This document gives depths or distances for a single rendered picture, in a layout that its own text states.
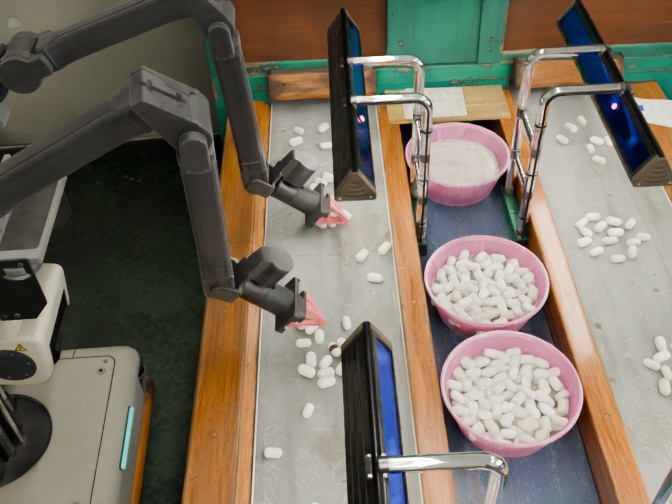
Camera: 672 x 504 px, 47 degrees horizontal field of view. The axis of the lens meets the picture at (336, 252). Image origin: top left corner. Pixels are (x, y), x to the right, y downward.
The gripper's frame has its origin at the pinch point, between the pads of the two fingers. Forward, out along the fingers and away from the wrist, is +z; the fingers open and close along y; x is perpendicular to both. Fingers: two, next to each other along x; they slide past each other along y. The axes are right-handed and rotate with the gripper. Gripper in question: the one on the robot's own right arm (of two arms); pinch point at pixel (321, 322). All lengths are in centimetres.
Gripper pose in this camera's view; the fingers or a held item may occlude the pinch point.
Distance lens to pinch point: 154.8
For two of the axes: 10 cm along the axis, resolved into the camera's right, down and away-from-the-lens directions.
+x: -6.3, 5.7, 5.3
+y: -0.3, -7.0, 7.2
